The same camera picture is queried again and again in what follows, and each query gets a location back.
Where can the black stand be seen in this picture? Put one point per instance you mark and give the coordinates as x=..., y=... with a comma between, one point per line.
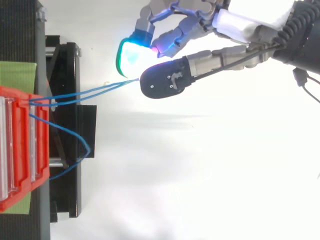
x=72, y=75

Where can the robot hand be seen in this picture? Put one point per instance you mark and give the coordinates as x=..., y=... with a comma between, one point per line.
x=237, y=22

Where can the red plastic bin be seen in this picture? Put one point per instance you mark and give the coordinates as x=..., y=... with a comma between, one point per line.
x=42, y=140
x=20, y=150

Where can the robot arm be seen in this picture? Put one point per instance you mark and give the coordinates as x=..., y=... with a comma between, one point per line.
x=310, y=50

